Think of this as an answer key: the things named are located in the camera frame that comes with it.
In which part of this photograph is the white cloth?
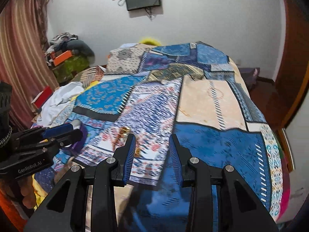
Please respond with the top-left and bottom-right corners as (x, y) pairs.
(40, 82), (85, 128)

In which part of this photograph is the person's left hand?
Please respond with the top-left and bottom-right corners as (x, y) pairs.
(13, 174), (39, 214)

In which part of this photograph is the red box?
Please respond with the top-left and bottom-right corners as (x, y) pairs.
(31, 86), (53, 110)

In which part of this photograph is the pile of clothes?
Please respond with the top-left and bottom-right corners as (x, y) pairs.
(47, 32), (94, 61)

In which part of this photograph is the striped curtain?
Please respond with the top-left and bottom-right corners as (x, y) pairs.
(0, 0), (59, 131)

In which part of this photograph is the purple tape roll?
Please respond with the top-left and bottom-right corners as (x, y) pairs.
(59, 123), (89, 157)

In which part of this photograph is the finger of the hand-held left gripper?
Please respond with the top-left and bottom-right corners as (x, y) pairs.
(14, 123), (74, 148)
(14, 129), (84, 159)

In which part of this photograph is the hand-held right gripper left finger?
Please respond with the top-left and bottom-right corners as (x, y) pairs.
(23, 133), (137, 232)

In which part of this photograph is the yellow fluffy thing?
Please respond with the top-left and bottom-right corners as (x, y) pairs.
(139, 37), (162, 46)

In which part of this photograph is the black cable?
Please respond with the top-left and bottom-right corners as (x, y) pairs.
(144, 7), (158, 21)

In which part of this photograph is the orange box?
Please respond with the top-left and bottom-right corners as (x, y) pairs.
(53, 50), (73, 66)

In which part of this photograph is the dark purple stool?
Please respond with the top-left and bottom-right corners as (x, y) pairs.
(239, 66), (261, 91)

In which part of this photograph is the wooden door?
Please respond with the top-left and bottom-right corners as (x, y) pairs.
(275, 0), (309, 128)

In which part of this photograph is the green bag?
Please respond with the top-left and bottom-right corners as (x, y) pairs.
(52, 54), (90, 85)

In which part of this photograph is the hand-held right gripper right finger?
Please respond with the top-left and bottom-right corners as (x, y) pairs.
(169, 134), (279, 232)

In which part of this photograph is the patchwork printed blanket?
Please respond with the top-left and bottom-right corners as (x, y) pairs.
(31, 42), (283, 232)

